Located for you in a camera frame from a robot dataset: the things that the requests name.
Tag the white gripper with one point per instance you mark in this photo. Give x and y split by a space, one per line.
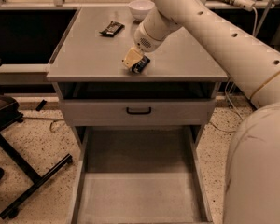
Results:
145 39

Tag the blue rxbar blueberry bar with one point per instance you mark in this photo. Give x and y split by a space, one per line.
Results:
139 66

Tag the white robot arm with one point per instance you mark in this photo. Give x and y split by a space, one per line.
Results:
252 176

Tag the closed grey top drawer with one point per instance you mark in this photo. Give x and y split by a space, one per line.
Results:
113 112

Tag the grey drawer cabinet counter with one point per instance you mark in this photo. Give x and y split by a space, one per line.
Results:
88 67

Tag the open grey middle drawer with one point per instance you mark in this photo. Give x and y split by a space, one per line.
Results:
139 176

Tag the dark snack bar wrapper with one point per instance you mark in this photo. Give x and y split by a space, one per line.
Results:
112 29

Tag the white ceramic bowl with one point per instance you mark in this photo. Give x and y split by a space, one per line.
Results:
140 8

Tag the black office chair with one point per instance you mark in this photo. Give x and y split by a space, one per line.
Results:
9 114

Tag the black drawer handle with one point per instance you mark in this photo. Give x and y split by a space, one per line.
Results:
138 111

